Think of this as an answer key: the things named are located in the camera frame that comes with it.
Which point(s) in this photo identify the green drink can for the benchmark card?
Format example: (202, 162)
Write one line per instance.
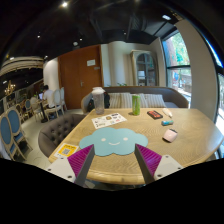
(136, 104)

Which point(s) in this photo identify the blue dining chair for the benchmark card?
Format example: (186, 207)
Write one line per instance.
(12, 135)

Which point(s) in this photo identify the arched cabinet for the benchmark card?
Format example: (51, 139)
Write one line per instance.
(144, 68)

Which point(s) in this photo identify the black and red case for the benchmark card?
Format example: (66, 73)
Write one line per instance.
(154, 114)

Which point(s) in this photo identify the clear plastic shaker bottle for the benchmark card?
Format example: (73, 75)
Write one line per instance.
(98, 98)

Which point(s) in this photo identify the white dining chair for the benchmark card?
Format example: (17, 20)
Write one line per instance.
(57, 103)

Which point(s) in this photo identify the white sticker sheet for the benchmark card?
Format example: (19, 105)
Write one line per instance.
(108, 120)

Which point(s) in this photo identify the grey tufted armchair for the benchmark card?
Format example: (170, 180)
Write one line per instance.
(56, 131)

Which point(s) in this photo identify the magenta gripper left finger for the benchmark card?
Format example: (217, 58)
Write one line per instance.
(75, 167)

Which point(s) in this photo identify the black backpack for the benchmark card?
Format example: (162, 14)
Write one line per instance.
(91, 106)

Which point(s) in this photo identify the wooden door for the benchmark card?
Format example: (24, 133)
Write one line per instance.
(80, 71)

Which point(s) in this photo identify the striped cushion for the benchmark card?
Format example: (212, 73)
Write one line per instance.
(124, 100)

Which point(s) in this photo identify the blue cloud-shaped mouse pad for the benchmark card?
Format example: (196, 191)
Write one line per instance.
(109, 141)

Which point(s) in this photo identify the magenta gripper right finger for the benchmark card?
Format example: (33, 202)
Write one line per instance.
(154, 166)

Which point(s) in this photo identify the pink computer mouse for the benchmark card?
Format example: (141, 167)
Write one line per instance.
(170, 135)

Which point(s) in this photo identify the yellow QR code sticker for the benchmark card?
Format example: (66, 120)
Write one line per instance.
(66, 150)

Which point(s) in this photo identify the white marker pen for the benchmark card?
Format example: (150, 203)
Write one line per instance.
(167, 112)

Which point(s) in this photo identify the seated person in white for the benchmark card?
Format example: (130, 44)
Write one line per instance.
(48, 96)

